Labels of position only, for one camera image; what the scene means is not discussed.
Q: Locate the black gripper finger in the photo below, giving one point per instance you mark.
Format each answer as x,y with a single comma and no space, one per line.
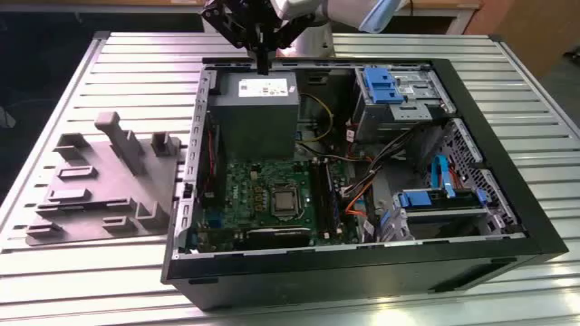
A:
221,23
294,34

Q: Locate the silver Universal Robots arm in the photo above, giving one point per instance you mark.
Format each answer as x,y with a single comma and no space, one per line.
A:
317,37

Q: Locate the black RAM slot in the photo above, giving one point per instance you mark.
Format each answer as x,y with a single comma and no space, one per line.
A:
317,200

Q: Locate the blue disk carrier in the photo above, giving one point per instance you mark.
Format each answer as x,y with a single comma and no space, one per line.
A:
416,199
377,85

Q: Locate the grey power supply unit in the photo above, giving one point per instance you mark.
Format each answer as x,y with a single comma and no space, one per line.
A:
253,119

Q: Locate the silver metal drive cage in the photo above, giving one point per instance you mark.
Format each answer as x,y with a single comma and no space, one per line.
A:
444,214
412,112

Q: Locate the green Dell motherboard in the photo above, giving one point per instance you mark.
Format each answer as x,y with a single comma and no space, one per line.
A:
244,176

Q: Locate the silver CPU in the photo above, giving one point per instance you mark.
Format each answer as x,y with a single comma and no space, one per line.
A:
285,200

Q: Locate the grey parts rack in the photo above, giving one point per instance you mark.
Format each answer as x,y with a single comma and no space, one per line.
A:
98,169

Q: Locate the CPU socket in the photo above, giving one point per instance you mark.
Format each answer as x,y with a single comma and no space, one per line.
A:
285,213

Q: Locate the brown wooden cabinet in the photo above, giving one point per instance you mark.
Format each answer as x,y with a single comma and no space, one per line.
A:
534,27

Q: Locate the black graphics card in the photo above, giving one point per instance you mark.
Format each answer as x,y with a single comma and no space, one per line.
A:
276,237

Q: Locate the black PC case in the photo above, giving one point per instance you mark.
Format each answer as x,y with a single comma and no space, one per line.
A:
317,271

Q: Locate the wooden desk white frame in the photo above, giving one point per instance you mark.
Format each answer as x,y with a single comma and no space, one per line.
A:
461,20

